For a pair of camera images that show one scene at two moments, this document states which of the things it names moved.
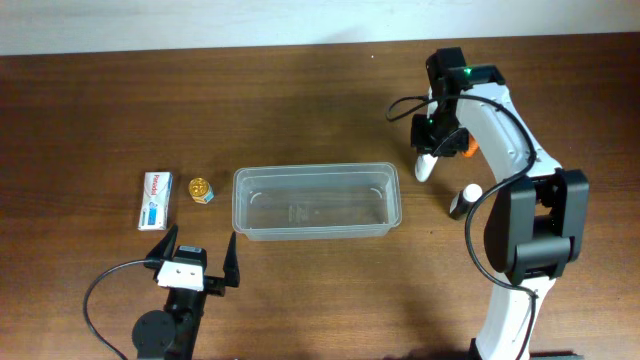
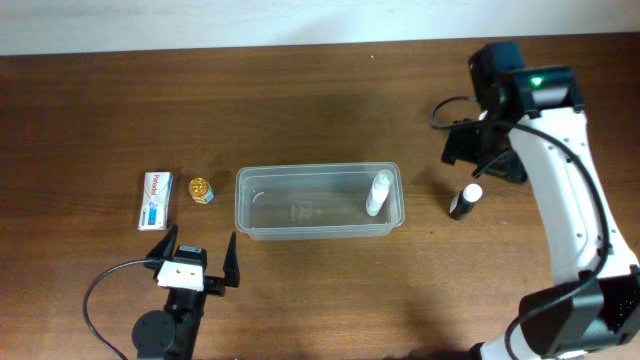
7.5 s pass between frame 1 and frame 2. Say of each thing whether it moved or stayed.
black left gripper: stayed
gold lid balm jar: stayed
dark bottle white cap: stayed
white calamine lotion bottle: moved
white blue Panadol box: stayed
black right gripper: moved
